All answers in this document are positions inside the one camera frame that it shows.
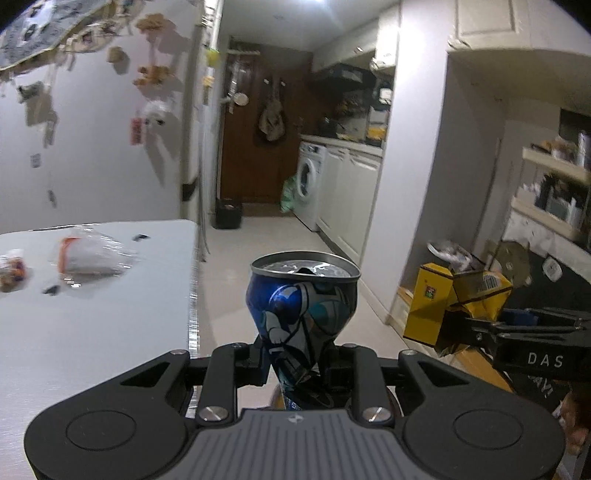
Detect hanging brown bag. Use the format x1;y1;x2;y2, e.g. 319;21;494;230
257;90;286;141

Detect small yellow carton box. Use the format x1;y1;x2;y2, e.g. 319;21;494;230
451;269;514;321

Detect small black crate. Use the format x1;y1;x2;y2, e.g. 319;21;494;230
215;198;243;229

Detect clear plastic bag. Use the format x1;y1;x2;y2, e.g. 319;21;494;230
58;225;139;287

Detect blue drink can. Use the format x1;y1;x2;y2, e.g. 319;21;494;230
246;250;362;411

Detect white wall shelf unit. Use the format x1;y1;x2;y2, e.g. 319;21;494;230
508;106;591;243

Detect white overhead cupboard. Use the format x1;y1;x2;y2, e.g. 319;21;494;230
447;0;532;51

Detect person's right hand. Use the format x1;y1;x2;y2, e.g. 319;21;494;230
560;390;591;457

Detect black range hood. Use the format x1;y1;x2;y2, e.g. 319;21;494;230
314;65;370;88

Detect white kitchen base cabinets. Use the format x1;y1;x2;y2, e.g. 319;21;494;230
316;145;384;266

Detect white plush sheep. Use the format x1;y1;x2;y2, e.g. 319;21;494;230
141;99;174;127

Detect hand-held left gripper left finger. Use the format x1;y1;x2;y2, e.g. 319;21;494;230
117;335;271;425

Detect brown wooden door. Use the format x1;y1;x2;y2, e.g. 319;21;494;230
219;50;315;217

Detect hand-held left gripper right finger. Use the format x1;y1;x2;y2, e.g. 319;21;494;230
321;342;468;425

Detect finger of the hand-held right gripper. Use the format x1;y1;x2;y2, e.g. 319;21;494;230
501;308;591;330
443;309;502;355

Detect yellow bin with brown rim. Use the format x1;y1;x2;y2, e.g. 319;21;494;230
270;346;515;414

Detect white washing machine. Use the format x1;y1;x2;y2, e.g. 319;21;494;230
295;141;328;232

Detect grey bin with white liner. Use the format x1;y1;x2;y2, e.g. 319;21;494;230
427;240;485;278

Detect white kitchen wall cabinets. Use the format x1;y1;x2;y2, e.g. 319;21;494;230
372;9;400;70

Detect green plastic bag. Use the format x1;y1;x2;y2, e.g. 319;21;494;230
279;174;301;214

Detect white refrigerator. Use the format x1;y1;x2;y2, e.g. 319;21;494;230
181;18;222;221

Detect wall photo collage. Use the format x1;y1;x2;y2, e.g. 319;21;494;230
0;0;121;70

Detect dark printed panel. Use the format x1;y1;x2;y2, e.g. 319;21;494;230
489;237;591;315

